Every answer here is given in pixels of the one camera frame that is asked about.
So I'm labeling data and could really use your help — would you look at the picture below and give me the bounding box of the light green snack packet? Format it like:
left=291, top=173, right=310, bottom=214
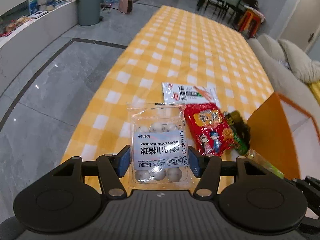
left=245, top=149, right=284, bottom=179

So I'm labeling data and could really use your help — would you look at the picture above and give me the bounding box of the orange white cardboard box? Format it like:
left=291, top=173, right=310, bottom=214
left=247, top=92, right=319, bottom=179

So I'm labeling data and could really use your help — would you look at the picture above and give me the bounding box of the red snack bag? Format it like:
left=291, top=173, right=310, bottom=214
left=184, top=103, right=234, bottom=157

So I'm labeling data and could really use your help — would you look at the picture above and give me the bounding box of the grey trash bin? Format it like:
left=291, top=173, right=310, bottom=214
left=78, top=0, right=101, bottom=26

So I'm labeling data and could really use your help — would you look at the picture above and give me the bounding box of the white spicy strip packet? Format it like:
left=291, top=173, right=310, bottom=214
left=162, top=82, right=221, bottom=107

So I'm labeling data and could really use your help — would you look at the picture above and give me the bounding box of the pink space heater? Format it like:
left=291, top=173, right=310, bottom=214
left=119, top=0, right=133, bottom=14

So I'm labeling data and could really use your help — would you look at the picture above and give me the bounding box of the dark green snack packet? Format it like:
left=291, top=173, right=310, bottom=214
left=223, top=111, right=251, bottom=155

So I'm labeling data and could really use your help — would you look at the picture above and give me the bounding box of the beige cushion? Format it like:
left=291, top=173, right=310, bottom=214
left=278, top=40, right=320, bottom=84

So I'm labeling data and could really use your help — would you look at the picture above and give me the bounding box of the beige sofa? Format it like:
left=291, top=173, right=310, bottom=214
left=247, top=34, right=319, bottom=116

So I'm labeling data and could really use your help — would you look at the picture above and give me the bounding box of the clear hawthorn ball package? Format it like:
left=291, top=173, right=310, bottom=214
left=128, top=103, right=195, bottom=190

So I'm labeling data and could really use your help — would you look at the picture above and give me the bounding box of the yellow checkered tablecloth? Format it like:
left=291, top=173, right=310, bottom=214
left=60, top=4, right=276, bottom=196

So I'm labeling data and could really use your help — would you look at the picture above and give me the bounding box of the orange stool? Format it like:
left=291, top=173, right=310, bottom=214
left=238, top=6, right=266, bottom=38

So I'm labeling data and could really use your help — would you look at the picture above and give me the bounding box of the yellow cushion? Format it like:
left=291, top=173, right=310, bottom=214
left=308, top=80, right=320, bottom=105

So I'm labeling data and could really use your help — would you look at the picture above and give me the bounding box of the white tv cabinet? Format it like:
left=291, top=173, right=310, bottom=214
left=1, top=2, right=78, bottom=93

